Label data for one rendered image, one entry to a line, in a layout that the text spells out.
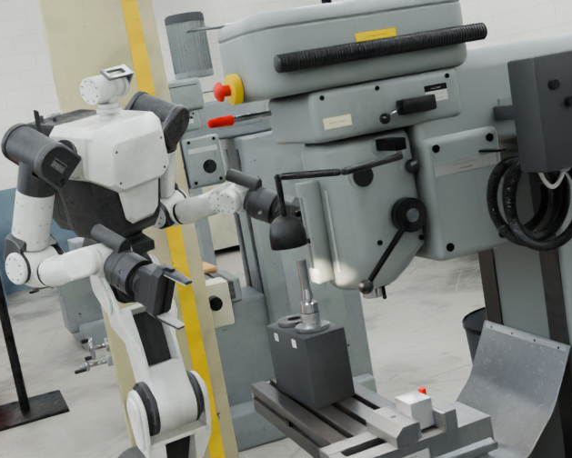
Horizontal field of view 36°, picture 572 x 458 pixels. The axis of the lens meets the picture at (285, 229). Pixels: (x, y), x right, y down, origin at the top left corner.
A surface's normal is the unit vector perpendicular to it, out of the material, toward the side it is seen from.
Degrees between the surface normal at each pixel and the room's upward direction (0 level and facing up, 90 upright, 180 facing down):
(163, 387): 64
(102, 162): 95
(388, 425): 40
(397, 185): 90
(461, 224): 90
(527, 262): 90
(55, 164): 116
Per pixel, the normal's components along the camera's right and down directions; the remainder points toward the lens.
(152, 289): -0.61, 0.18
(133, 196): 0.84, 0.11
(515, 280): -0.91, 0.22
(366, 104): 0.36, 0.08
